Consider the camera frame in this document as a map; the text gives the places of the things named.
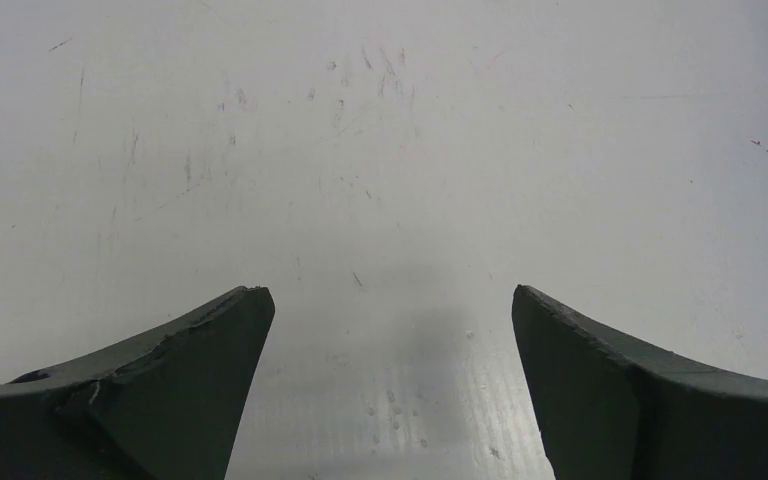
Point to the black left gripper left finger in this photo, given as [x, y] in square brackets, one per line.
[163, 404]

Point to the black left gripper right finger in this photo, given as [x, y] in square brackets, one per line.
[611, 406]

